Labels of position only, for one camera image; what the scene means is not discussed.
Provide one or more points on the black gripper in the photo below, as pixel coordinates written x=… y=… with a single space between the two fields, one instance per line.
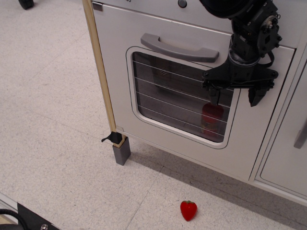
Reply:
x=257 y=78

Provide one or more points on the white oven door with window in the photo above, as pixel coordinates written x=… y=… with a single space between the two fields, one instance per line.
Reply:
x=133 y=40

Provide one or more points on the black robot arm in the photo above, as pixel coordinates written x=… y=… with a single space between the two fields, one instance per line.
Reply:
x=255 y=34

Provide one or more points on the red lidded spice jar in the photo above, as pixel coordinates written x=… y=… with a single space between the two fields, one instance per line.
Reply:
x=211 y=119

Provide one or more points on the dark metal fork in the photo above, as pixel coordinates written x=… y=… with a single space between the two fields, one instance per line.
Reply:
x=164 y=73

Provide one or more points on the white right cabinet door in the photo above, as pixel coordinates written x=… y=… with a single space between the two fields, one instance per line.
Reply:
x=283 y=166

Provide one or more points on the white toy kitchen cabinet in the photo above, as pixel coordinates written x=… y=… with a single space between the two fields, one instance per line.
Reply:
x=293 y=30

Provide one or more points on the grey round push button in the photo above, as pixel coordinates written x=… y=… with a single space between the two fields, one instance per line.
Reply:
x=182 y=3

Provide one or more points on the red toy strawberry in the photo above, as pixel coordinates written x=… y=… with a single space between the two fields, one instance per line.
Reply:
x=188 y=210

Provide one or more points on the grey cabinet foot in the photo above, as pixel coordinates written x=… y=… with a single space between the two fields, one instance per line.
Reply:
x=123 y=153

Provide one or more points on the black caster wheel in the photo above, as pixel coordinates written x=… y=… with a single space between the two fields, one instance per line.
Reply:
x=26 y=4

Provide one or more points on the grey right door handle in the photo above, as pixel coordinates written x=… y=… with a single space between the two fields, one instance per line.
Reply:
x=301 y=136

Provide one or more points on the black base plate with screw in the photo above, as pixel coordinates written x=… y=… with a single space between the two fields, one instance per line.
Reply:
x=33 y=220

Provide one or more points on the aluminium frame rail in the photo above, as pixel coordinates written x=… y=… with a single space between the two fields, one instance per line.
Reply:
x=8 y=203

